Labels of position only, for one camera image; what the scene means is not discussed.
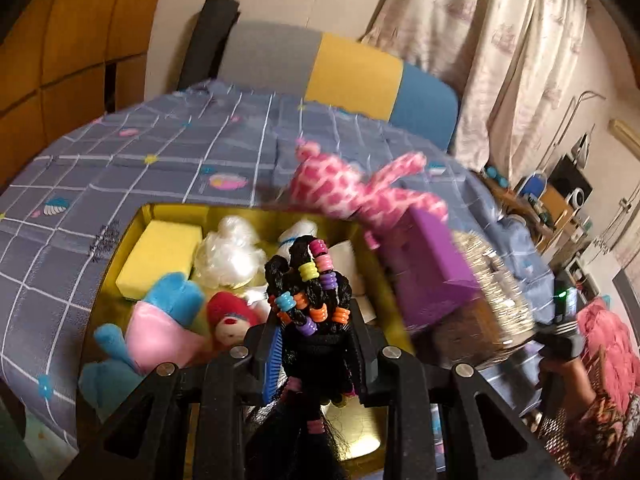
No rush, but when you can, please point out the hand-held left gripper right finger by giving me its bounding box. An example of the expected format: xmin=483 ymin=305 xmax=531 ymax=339
xmin=349 ymin=300 xmax=568 ymax=480

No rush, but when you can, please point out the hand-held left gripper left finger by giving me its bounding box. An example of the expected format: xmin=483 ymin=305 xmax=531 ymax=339
xmin=60 ymin=322 xmax=284 ymax=480

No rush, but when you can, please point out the black beaded wig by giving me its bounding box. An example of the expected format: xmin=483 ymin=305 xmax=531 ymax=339
xmin=240 ymin=237 xmax=358 ymax=480

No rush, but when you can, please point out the gold metal tin box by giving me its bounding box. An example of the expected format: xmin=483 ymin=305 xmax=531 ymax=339
xmin=80 ymin=202 xmax=416 ymax=461

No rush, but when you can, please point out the white fluffy scrunchie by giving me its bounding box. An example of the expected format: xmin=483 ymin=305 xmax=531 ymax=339
xmin=192 ymin=215 xmax=268 ymax=291

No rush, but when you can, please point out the blue plush toy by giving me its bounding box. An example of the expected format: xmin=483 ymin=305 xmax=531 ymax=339
xmin=79 ymin=272 xmax=211 ymax=411

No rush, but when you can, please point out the yellow sponge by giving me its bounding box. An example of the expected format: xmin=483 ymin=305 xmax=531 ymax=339
xmin=116 ymin=219 xmax=203 ymax=303

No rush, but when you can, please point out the person's right forearm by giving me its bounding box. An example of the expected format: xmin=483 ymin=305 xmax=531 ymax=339
xmin=542 ymin=380 xmax=640 ymax=480

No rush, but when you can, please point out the person's right hand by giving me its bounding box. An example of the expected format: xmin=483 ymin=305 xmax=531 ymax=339
xmin=537 ymin=355 xmax=598 ymax=411

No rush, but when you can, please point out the pink quilted cloth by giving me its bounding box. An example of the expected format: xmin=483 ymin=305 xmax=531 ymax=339
xmin=575 ymin=297 xmax=640 ymax=413

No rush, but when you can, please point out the ornate silver tissue box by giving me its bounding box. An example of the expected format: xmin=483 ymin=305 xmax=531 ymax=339
xmin=435 ymin=230 xmax=538 ymax=368

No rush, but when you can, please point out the purple cardboard box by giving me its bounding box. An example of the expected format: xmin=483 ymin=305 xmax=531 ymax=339
xmin=377 ymin=205 xmax=481 ymax=331

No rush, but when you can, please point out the wooden side table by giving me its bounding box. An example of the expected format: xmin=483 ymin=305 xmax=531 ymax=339
xmin=480 ymin=170 xmax=556 ymax=241

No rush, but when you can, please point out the blue folding chair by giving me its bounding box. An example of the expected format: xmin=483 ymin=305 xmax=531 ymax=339
xmin=517 ymin=172 xmax=551 ymax=201

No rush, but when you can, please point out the black monitor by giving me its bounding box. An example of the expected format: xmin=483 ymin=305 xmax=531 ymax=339
xmin=547 ymin=155 xmax=593 ymax=211

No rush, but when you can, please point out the pink spotted plush toy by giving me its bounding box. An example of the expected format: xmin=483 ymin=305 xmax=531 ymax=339
xmin=290 ymin=139 xmax=448 ymax=241

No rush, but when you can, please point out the metal pole rack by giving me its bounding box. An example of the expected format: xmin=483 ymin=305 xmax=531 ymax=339
xmin=542 ymin=90 xmax=608 ymax=181

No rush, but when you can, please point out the blue-grey grid tablecloth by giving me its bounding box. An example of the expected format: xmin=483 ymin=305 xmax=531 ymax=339
xmin=0 ymin=77 xmax=556 ymax=456

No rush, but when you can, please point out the grey yellow blue chair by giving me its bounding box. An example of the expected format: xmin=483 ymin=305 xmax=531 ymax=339
xmin=222 ymin=20 xmax=460 ymax=153

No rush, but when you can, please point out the ship print curtain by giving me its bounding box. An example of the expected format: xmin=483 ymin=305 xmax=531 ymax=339
xmin=360 ymin=0 xmax=596 ymax=176

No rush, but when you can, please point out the black rolled mat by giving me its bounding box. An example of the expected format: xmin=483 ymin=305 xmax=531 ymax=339
xmin=177 ymin=0 xmax=243 ymax=92

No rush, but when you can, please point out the wooden wardrobe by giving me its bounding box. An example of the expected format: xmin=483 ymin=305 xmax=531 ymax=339
xmin=0 ymin=0 xmax=171 ymax=186

